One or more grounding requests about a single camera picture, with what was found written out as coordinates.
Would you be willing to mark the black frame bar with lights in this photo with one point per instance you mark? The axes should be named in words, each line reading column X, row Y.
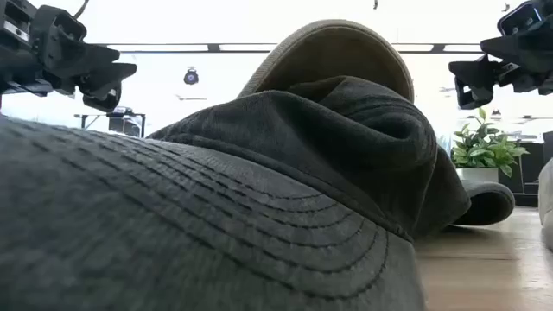
column 186, row 47

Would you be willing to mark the green potted plant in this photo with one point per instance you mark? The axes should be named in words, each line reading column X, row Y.
column 486, row 147

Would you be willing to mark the white plant pot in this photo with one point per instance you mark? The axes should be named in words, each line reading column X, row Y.
column 477, row 174

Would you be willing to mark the grey caps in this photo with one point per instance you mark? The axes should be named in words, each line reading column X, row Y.
column 332, row 52

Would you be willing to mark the light grey rounded object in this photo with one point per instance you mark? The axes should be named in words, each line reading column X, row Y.
column 547, row 203

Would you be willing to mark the black ceiling spot lamp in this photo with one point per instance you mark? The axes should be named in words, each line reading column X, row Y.
column 190, row 77

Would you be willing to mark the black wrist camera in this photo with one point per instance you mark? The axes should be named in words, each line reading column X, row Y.
column 60, row 39
column 518, row 18

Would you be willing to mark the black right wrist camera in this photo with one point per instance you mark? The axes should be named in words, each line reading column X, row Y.
column 518, row 18

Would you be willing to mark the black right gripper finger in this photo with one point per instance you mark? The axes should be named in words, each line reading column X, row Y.
column 473, row 97
column 475, row 71

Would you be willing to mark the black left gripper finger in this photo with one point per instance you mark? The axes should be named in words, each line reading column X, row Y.
column 103, row 100
column 110, row 73

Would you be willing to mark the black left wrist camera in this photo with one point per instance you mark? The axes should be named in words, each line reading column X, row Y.
column 60, row 39

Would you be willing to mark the black background table frame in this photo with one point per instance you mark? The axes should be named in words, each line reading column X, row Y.
column 123, row 121

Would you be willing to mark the black cabinet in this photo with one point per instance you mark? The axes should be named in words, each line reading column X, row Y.
column 533, row 168

